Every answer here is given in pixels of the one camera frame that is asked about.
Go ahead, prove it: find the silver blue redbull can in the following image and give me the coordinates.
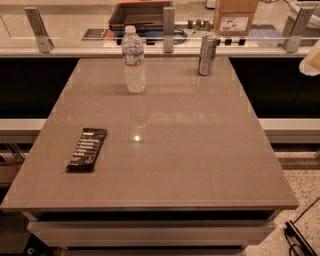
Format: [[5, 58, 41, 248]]
[[198, 34, 218, 76]]

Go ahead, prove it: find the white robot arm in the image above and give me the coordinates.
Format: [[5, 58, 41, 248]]
[[299, 40, 320, 76]]

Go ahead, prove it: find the black rxbar chocolate wrapper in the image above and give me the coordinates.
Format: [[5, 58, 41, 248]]
[[67, 128, 108, 173]]

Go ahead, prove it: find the clear plastic water bottle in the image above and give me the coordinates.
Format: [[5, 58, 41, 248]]
[[121, 25, 146, 94]]

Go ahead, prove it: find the dark open tray box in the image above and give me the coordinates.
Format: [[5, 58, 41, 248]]
[[109, 0, 173, 28]]

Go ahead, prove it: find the black label plate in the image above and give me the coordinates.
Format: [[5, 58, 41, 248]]
[[82, 29, 108, 40]]

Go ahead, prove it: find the brown cardboard box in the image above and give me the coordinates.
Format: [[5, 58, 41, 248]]
[[214, 0, 259, 36]]

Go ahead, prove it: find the middle metal glass bracket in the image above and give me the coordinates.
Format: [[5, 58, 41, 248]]
[[163, 7, 175, 53]]

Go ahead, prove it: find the metal glass bracket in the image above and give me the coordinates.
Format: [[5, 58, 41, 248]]
[[282, 7, 314, 53], [24, 7, 54, 53], [163, 7, 175, 53]]

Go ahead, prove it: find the left metal glass bracket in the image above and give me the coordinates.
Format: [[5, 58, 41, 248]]
[[24, 7, 54, 53]]

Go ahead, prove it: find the right metal glass bracket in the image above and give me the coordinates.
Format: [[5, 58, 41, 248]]
[[282, 7, 314, 53]]

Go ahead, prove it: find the black cable on floor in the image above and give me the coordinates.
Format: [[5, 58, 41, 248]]
[[284, 196, 320, 256]]

